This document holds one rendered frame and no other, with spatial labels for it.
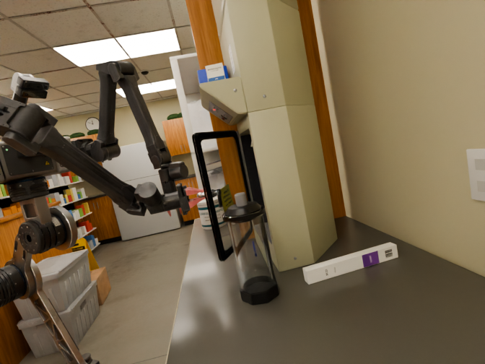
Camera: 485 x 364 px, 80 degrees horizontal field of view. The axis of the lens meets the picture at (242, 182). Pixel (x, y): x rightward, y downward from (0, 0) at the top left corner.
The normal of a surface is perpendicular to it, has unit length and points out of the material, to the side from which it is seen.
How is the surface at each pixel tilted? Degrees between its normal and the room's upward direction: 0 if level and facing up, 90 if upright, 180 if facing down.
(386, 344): 0
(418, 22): 90
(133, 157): 90
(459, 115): 90
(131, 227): 90
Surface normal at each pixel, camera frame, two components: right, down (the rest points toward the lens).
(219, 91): 0.12, 0.09
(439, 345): -0.20, -0.97
